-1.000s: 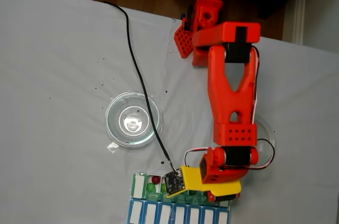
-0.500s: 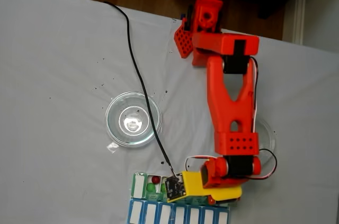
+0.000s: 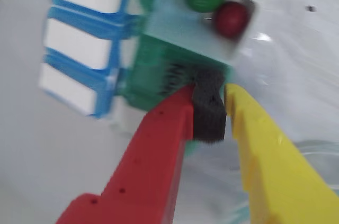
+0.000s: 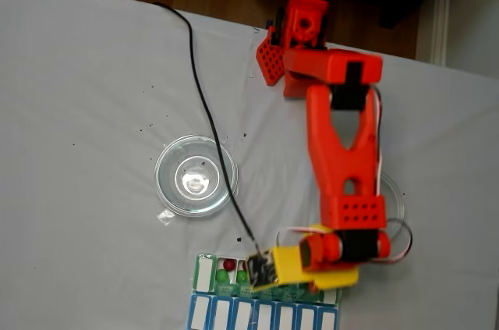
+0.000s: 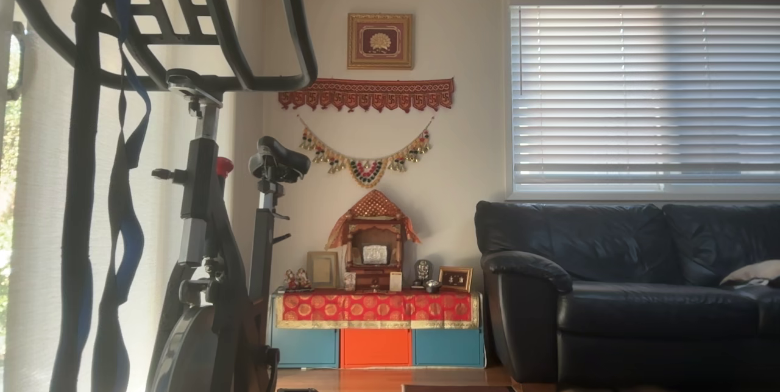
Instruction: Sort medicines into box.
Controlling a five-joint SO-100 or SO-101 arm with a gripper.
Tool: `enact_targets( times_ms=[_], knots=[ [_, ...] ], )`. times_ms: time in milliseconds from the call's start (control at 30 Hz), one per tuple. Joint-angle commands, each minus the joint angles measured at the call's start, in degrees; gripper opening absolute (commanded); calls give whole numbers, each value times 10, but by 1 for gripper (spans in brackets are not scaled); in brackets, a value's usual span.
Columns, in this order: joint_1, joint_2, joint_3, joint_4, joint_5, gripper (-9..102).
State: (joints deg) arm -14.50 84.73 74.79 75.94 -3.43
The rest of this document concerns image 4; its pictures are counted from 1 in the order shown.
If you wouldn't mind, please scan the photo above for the black camera cable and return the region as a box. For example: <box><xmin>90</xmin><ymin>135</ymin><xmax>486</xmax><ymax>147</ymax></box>
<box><xmin>153</xmin><ymin>1</ymin><xmax>263</xmax><ymax>255</ymax></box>

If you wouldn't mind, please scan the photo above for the white table cloth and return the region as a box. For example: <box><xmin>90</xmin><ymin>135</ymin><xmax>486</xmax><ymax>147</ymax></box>
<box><xmin>0</xmin><ymin>0</ymin><xmax>499</xmax><ymax>330</ymax></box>

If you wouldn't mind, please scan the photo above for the white gripper servo wire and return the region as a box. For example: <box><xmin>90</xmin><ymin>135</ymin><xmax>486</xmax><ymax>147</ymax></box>
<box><xmin>274</xmin><ymin>225</ymin><xmax>332</xmax><ymax>249</ymax></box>

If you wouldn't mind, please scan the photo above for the clear glass bowl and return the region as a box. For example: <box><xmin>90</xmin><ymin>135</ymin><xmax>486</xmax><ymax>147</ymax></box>
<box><xmin>154</xmin><ymin>133</ymin><xmax>239</xmax><ymax>218</ymax></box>
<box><xmin>380</xmin><ymin>172</ymin><xmax>407</xmax><ymax>232</ymax></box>

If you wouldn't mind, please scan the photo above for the camera board on yellow mount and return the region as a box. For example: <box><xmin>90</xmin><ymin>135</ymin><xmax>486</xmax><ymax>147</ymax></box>
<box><xmin>246</xmin><ymin>246</ymin><xmax>315</xmax><ymax>291</ymax></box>

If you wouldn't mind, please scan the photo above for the weekly pill organizer box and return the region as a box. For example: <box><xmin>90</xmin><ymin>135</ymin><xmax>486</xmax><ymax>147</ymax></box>
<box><xmin>186</xmin><ymin>252</ymin><xmax>343</xmax><ymax>330</ymax></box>

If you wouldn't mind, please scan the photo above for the white door trim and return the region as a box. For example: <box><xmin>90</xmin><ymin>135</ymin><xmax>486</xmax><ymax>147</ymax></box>
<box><xmin>428</xmin><ymin>0</ymin><xmax>454</xmax><ymax>68</ymax></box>

